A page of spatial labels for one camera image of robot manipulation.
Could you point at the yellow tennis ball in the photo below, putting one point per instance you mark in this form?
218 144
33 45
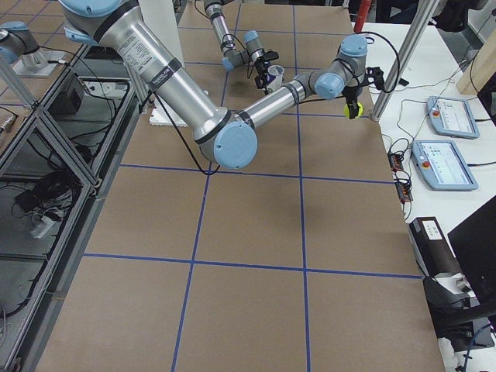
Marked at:
353 110

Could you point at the aluminium side frame rack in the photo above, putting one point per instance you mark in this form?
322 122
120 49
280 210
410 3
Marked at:
64 131

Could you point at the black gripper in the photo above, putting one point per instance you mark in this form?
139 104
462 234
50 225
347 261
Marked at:
351 93
262 70

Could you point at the upper teach pendant tablet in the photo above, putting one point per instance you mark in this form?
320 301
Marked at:
452 117

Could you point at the red cylinder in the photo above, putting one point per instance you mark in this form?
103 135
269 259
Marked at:
362 14

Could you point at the black box on desk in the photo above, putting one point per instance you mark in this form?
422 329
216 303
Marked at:
434 253

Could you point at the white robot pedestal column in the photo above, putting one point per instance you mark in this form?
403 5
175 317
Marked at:
160 18

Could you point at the teach pendant tablet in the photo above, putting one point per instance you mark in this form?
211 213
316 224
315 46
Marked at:
452 117
442 166

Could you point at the neighbour robot arm base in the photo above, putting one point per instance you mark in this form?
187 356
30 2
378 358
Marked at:
20 48

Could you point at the black monitor on stand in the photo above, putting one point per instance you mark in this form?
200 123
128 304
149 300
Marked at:
473 243

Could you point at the brown paper table cover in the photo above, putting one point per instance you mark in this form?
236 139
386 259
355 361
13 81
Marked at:
299 262

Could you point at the aluminium frame post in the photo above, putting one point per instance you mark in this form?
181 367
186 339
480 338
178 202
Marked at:
416 29

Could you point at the orange black connector strip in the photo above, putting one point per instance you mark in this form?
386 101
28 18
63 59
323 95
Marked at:
402 179

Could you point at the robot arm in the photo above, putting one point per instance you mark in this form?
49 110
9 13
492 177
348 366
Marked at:
226 138
251 52

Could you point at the lower teach pendant tablet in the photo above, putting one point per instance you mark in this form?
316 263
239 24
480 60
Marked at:
442 166

